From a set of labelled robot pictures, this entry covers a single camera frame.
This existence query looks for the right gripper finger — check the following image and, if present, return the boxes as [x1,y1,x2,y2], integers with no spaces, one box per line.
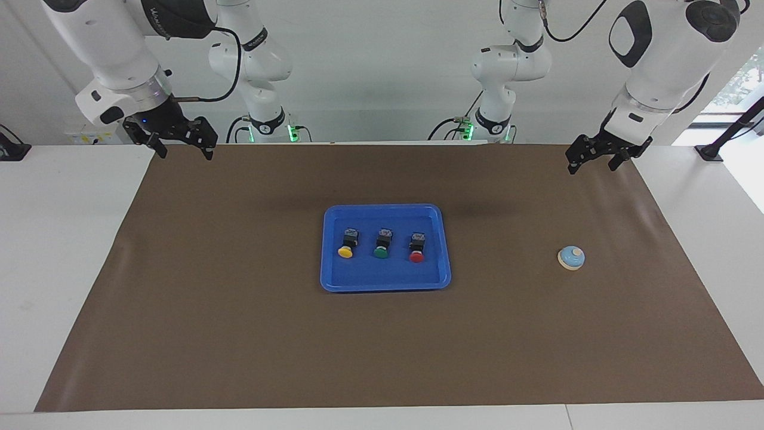
[123,121,168,159]
[188,116,219,161]

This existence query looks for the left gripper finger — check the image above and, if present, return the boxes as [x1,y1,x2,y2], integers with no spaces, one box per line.
[565,135,604,176]
[608,146,643,173]

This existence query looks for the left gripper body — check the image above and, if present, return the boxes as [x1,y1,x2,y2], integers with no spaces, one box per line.
[596,110,653,154]

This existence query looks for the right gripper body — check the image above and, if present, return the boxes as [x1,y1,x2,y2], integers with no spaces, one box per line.
[131,94,192,143]

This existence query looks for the blue desk bell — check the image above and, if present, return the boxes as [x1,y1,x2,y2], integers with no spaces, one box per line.
[557,245,586,272]

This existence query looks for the blue plastic tray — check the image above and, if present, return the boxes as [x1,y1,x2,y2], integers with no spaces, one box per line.
[320,204,452,293]

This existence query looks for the black stand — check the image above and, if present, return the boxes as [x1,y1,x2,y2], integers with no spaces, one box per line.
[0,124,32,161]
[695,96,764,162]

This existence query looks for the yellow push button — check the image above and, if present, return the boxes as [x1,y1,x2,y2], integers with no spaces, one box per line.
[337,227,361,259]

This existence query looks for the green push button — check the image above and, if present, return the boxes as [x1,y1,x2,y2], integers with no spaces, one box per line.
[372,227,396,259]

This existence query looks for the black cable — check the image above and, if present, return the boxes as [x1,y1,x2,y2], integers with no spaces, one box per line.
[539,0,609,44]
[427,90,484,142]
[225,115,252,145]
[177,25,243,103]

